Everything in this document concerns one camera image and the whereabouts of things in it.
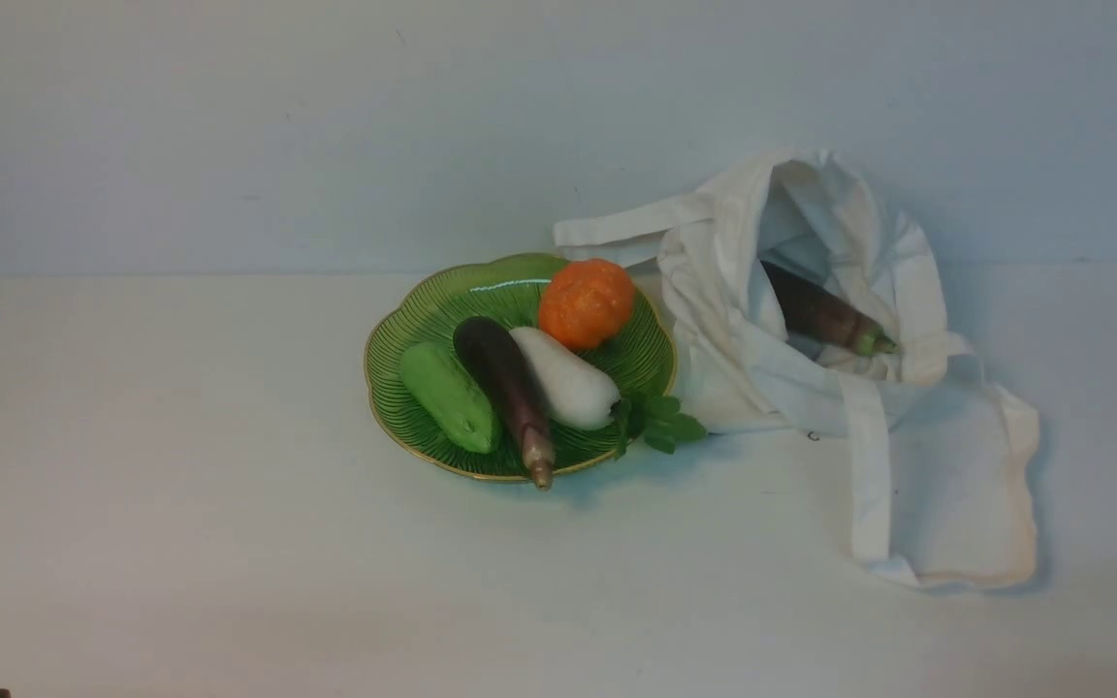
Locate orange fruit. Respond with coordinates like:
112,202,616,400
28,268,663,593
537,258,637,353

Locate dark purple eggplant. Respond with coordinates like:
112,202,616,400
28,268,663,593
758,260,899,357
454,315,556,493

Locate green cucumber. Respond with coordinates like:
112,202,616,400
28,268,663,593
399,341,502,455

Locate dark purple eggplant on plate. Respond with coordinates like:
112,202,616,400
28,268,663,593
454,315,556,493

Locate white cloth tote bag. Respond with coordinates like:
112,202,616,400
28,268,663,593
553,150,1040,590

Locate white radish with leaves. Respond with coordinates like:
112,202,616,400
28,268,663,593
509,327,709,460

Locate green scalloped plate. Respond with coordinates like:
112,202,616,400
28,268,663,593
364,254,678,482

